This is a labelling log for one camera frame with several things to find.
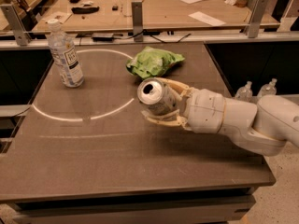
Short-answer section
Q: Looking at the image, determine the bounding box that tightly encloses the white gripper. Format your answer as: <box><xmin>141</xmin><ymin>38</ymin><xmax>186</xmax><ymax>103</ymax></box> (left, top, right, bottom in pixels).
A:
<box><xmin>141</xmin><ymin>77</ymin><xmax>225</xmax><ymax>133</ymax></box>

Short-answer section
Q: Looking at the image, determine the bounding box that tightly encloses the silver green 7up can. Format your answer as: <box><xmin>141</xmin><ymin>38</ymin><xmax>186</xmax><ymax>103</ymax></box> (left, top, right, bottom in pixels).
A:
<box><xmin>137</xmin><ymin>78</ymin><xmax>178</xmax><ymax>116</ymax></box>

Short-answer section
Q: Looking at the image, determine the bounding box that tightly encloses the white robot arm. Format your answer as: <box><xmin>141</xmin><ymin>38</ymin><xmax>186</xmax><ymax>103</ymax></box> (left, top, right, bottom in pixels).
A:
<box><xmin>137</xmin><ymin>77</ymin><xmax>299</xmax><ymax>156</ymax></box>

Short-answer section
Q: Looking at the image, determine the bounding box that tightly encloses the green chip bag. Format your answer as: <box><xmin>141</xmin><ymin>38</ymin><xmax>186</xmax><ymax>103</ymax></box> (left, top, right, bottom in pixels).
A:
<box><xmin>126</xmin><ymin>47</ymin><xmax>185</xmax><ymax>79</ymax></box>

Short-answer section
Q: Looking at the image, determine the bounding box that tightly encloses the white paper sheet near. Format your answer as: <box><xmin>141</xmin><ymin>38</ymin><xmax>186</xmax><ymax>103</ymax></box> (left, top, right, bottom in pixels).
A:
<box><xmin>190</xmin><ymin>11</ymin><xmax>225</xmax><ymax>26</ymax></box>

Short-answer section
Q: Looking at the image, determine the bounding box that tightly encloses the black power adapter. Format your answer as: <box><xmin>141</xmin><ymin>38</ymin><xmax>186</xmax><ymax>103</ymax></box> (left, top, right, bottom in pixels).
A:
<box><xmin>92</xmin><ymin>33</ymin><xmax>114</xmax><ymax>42</ymax></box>

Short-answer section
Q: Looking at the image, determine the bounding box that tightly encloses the small black block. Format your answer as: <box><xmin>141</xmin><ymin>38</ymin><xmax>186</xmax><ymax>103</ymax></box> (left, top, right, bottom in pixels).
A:
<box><xmin>112</xmin><ymin>5</ymin><xmax>119</xmax><ymax>10</ymax></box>

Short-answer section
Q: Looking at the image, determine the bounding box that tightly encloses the clear plastic water bottle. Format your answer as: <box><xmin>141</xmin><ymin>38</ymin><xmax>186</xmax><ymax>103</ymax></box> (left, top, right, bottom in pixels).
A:
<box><xmin>48</xmin><ymin>19</ymin><xmax>84</xmax><ymax>88</ymax></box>

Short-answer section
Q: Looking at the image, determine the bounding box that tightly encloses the black tool on table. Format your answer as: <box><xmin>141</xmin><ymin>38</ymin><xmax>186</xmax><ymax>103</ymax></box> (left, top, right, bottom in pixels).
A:
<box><xmin>71</xmin><ymin>5</ymin><xmax>100</xmax><ymax>14</ymax></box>

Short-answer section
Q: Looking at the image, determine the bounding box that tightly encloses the small paper card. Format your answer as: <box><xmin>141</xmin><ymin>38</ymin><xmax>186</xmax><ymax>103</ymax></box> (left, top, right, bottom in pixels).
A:
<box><xmin>43</xmin><ymin>11</ymin><xmax>72</xmax><ymax>23</ymax></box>

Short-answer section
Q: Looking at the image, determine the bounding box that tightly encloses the black cable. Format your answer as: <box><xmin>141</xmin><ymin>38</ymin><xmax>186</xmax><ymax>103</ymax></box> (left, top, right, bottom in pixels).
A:
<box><xmin>112</xmin><ymin>30</ymin><xmax>192</xmax><ymax>44</ymax></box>

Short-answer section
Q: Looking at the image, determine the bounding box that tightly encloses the middle metal bracket post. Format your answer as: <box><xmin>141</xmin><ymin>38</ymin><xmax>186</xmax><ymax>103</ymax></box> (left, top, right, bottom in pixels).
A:
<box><xmin>131</xmin><ymin>1</ymin><xmax>143</xmax><ymax>42</ymax></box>

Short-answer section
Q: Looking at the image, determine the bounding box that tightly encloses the metal bracket post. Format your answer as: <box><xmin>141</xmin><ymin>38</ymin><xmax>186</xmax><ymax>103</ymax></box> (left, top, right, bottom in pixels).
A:
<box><xmin>131</xmin><ymin>1</ymin><xmax>143</xmax><ymax>42</ymax></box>
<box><xmin>0</xmin><ymin>4</ymin><xmax>31</xmax><ymax>46</ymax></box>
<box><xmin>245</xmin><ymin>0</ymin><xmax>269</xmax><ymax>38</ymax></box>

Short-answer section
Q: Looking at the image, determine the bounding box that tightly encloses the right metal bracket post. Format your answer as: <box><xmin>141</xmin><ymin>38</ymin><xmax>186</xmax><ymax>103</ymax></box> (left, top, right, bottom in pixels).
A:
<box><xmin>245</xmin><ymin>0</ymin><xmax>269</xmax><ymax>38</ymax></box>

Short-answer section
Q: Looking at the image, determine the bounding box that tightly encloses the left metal bracket post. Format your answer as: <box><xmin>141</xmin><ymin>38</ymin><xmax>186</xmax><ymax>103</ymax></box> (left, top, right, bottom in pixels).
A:
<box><xmin>0</xmin><ymin>4</ymin><xmax>31</xmax><ymax>46</ymax></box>

